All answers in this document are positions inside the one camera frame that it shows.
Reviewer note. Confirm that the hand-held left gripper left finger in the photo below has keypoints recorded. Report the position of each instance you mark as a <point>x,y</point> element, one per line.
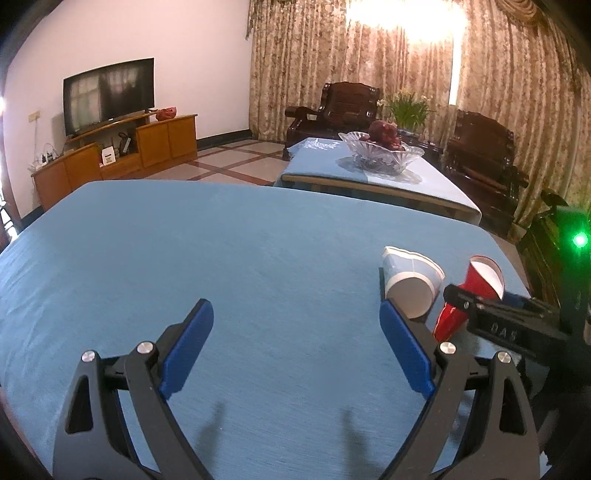
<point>187,348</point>

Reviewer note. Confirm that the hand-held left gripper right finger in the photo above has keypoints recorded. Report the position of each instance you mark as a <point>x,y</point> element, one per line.
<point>408,350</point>

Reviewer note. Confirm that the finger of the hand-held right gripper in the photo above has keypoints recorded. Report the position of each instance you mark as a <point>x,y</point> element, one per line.
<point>461,300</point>
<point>531,302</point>

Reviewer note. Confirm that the red plastic cup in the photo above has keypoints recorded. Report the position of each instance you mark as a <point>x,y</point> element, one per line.
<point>475,281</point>

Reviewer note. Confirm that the blue paper cup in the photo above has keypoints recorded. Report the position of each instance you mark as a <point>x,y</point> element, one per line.
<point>411,281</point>

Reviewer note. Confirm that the blue tablecloth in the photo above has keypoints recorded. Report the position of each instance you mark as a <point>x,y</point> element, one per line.
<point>231,258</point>

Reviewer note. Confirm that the dark wooden armchair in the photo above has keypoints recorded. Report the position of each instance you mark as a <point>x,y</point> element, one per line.
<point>341,106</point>
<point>485,152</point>

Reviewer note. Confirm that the dark wooden side table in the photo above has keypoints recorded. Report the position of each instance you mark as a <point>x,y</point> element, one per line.
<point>431,150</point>

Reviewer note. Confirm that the coffee table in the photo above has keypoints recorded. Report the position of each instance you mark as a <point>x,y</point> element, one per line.
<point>351,187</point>

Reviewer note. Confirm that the glass bowl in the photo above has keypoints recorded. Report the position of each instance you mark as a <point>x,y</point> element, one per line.
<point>383,159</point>

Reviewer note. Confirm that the dark red fruit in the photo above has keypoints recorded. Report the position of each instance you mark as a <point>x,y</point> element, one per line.
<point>383,134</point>

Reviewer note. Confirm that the potted green plant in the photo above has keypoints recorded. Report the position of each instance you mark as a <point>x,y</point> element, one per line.
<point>408,108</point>

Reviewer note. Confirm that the light blue coffee table cloth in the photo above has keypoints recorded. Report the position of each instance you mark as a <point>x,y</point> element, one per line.
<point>314,161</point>

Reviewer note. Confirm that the wooden television cabinet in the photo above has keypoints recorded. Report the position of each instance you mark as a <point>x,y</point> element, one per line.
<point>161,143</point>

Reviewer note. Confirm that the small white box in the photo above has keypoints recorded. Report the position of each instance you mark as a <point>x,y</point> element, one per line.
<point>108,155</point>

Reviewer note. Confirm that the black router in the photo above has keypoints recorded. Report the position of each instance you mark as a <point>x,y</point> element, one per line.
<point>125,144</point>

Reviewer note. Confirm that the black television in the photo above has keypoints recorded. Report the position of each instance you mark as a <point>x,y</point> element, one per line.
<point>108,94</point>

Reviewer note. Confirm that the patterned beige curtains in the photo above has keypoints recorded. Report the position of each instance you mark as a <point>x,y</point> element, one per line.
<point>300,69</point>

